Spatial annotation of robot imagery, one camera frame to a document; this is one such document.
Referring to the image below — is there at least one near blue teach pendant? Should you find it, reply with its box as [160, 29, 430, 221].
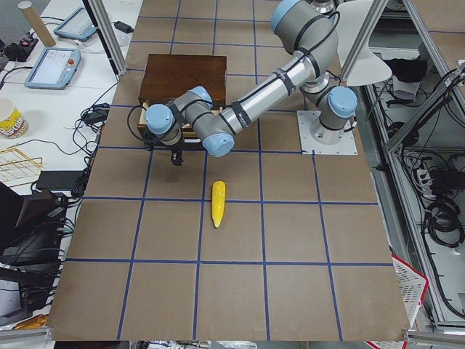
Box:
[24, 48, 81, 90]

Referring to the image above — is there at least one far blue teach pendant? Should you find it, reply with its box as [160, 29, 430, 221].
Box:
[53, 7, 96, 41]

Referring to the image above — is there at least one gold wire rack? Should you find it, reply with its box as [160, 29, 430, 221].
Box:
[1, 148, 43, 187]

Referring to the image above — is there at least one dark brown wooden box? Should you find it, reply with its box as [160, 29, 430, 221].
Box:
[138, 54, 227, 105]

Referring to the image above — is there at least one wooden drawer with white handle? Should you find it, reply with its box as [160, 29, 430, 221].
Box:
[137, 101, 203, 150]

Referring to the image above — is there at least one cardboard tube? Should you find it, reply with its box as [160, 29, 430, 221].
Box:
[17, 1, 56, 47]

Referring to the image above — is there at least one blue teach pendant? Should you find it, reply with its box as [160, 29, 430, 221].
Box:
[24, 48, 81, 90]
[53, 7, 96, 41]

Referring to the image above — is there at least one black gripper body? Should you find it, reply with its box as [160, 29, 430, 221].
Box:
[143, 132, 184, 152]

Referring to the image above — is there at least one black power adapter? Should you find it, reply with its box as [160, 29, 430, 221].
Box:
[114, 21, 134, 33]

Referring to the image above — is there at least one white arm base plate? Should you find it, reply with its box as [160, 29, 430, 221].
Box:
[296, 111, 358, 156]

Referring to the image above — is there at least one white chair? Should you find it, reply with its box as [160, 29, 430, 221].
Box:
[337, 1, 392, 87]

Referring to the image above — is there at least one yellow toy corn cob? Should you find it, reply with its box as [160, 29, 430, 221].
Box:
[211, 181, 226, 228]

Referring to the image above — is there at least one yellow popcorn paper cup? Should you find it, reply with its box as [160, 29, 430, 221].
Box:
[1, 97, 29, 139]

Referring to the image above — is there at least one aluminium frame post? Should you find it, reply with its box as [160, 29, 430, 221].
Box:
[82, 0, 127, 76]

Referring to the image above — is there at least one white red plastic basket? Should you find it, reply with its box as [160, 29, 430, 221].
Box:
[392, 255, 429, 327]

